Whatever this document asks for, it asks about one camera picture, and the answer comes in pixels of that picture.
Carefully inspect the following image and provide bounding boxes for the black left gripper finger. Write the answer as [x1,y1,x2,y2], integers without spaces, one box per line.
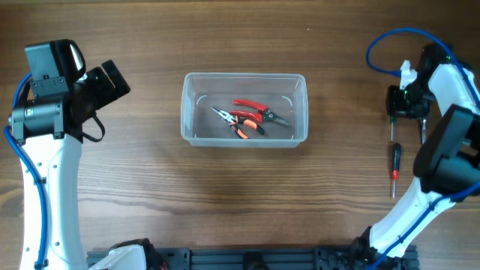
[102,60,131,98]
[80,96,98,115]

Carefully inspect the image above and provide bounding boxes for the green handled screwdriver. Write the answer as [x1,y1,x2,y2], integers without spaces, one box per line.
[390,115,396,142]

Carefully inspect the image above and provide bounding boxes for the clear plastic container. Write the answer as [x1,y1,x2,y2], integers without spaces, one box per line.
[181,72,308,148]

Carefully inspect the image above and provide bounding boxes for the orange black needle-nose pliers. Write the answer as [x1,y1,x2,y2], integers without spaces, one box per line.
[211,106,265,140]

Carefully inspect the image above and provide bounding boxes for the red handled wire cutters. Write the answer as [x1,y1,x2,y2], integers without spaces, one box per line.
[229,99,290,127]

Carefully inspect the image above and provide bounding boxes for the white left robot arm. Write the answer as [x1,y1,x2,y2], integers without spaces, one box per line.
[4,39,131,269]

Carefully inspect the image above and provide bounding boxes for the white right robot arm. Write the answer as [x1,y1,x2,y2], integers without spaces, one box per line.
[349,43,479,269]

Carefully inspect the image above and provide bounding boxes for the silver wrench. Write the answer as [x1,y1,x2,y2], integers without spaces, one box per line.
[419,118,427,144]

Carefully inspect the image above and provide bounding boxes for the black red screwdriver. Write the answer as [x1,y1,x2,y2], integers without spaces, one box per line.
[391,142,401,199]

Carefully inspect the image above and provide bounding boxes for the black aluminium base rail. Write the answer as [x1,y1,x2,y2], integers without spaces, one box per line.
[86,243,418,270]

